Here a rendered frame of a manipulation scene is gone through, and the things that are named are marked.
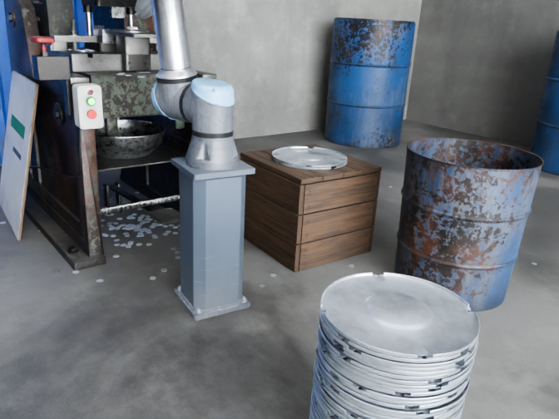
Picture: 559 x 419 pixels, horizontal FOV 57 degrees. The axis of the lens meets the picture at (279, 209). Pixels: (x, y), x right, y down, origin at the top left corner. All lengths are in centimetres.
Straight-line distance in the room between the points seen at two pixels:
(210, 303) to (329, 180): 60
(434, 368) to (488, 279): 88
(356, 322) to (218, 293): 71
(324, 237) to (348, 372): 100
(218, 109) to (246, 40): 243
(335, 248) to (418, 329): 102
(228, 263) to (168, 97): 51
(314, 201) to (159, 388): 83
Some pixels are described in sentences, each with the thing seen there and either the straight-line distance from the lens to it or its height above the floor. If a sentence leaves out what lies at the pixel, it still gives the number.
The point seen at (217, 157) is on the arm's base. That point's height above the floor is 49.
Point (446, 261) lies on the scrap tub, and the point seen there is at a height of 17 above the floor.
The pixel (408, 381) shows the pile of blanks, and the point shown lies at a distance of 92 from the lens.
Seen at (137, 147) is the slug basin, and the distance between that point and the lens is 205.
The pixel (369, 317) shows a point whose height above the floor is 35.
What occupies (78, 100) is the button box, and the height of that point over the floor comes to 58.
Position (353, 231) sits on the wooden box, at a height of 11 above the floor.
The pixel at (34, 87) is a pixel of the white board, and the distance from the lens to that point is 210.
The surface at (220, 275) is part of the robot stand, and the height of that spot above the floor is 13.
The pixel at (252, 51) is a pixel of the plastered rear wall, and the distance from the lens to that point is 386.
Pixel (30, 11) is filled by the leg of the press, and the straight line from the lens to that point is 231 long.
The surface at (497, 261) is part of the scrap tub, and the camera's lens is 175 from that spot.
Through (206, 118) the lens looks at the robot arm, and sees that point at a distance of 143.
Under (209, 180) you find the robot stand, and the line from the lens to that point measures 143.
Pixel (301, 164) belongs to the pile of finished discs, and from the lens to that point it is 189.
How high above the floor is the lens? 85
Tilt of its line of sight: 20 degrees down
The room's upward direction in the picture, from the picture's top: 3 degrees clockwise
